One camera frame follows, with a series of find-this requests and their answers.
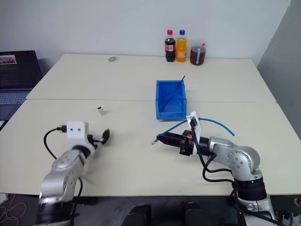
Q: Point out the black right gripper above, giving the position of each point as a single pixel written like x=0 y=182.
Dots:
x=187 y=144

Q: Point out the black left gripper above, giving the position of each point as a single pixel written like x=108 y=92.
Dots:
x=94 y=139

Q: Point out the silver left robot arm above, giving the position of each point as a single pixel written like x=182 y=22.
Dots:
x=63 y=169

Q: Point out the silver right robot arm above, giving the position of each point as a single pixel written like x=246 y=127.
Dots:
x=237 y=157

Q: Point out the white coupler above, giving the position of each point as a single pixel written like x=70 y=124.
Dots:
x=102 y=111

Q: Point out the blue plastic bin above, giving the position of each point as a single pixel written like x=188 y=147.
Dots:
x=170 y=103

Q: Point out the small grey object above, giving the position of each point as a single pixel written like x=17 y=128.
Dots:
x=113 y=58

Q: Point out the dark rounded shape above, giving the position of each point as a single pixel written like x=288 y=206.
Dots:
x=138 y=215
x=196 y=214

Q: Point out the clear jar dark liquid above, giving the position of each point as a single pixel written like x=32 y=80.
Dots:
x=198 y=55

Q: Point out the cola bottle red cap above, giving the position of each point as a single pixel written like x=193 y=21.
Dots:
x=170 y=48

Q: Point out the orange soda bottle blue cap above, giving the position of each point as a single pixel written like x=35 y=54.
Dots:
x=181 y=48

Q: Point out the small red-capped bottle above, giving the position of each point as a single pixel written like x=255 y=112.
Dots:
x=203 y=44

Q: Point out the black laptop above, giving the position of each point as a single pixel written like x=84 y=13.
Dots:
x=16 y=73

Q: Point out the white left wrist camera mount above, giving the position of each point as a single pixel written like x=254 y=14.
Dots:
x=76 y=134

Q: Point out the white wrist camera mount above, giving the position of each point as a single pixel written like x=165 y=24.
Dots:
x=76 y=134
x=196 y=122

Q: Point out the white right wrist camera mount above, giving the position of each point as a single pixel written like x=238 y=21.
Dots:
x=196 y=122

